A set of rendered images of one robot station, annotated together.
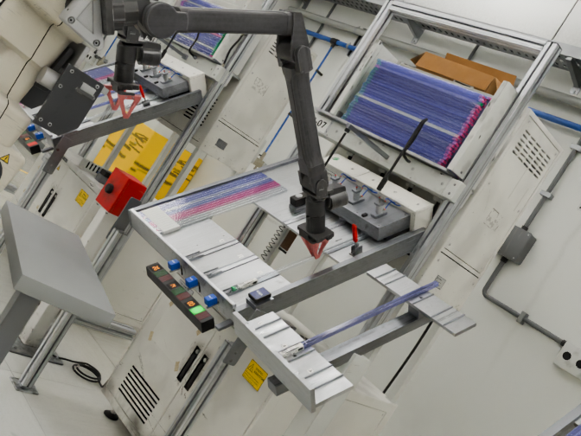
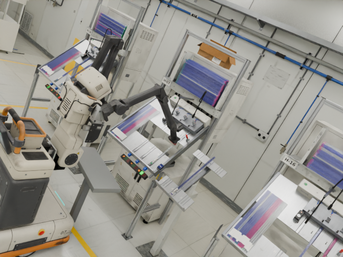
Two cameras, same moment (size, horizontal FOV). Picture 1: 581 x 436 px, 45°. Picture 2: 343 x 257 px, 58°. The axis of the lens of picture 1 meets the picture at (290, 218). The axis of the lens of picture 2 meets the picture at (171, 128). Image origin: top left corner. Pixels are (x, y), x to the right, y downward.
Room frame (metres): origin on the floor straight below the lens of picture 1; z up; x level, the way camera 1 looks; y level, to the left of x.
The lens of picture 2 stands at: (-0.47, 0.58, 1.91)
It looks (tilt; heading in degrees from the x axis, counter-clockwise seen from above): 17 degrees down; 347
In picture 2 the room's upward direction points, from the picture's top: 26 degrees clockwise
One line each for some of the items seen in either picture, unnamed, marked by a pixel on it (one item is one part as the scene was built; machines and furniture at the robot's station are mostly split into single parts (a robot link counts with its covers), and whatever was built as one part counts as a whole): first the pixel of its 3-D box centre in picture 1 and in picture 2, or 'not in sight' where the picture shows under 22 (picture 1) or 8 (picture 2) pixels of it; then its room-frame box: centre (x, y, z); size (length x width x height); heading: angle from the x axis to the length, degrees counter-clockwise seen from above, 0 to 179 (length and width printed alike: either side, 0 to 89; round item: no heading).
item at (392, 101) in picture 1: (417, 114); (202, 82); (2.43, -0.18, 1.52); 0.51 x 0.13 x 0.27; 45
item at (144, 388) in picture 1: (243, 404); (154, 178); (2.56, -0.22, 0.31); 0.70 x 0.65 x 0.62; 45
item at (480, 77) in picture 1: (475, 77); (222, 55); (2.72, -0.31, 1.82); 0.68 x 0.30 x 0.20; 45
